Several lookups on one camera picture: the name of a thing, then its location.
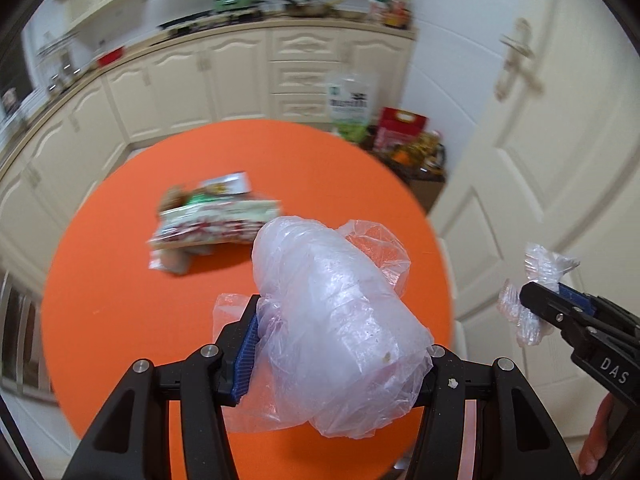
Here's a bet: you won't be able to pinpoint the small clear plastic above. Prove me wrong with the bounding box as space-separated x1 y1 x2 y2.
497 243 580 348

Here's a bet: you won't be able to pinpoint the large clear plastic bag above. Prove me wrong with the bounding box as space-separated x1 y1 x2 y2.
224 216 434 439

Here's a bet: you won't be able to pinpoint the green red snack package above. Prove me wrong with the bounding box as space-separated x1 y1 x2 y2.
148 171 282 275

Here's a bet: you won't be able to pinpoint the cream lower kitchen cabinets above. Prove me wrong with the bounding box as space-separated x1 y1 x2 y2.
1 20 416 289

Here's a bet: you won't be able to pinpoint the right hand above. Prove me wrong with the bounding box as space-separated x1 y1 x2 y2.
577 393 615 476

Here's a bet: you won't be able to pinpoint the orange round tablecloth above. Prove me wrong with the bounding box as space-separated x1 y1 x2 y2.
42 119 451 479

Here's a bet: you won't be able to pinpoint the white door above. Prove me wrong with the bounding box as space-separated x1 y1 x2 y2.
431 0 639 444

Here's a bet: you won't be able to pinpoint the cardboard box with groceries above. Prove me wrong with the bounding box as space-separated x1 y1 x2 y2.
359 131 447 214

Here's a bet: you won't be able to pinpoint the red gift bag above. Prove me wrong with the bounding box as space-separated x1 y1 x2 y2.
373 107 428 152

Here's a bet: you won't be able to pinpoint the white rice bag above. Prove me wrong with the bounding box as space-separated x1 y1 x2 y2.
326 70 378 144

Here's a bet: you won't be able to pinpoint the red plastic basin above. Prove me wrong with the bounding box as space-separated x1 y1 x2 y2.
96 47 125 67

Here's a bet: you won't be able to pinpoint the condiment bottles group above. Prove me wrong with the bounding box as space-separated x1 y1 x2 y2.
367 0 412 29

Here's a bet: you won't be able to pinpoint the green electric cooking pot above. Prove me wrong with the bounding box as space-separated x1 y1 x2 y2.
213 0 262 14

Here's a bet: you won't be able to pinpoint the metal wok pan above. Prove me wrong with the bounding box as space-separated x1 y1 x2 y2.
280 0 344 18

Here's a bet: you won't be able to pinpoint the metal door handle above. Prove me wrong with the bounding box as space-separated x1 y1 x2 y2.
494 18 544 102

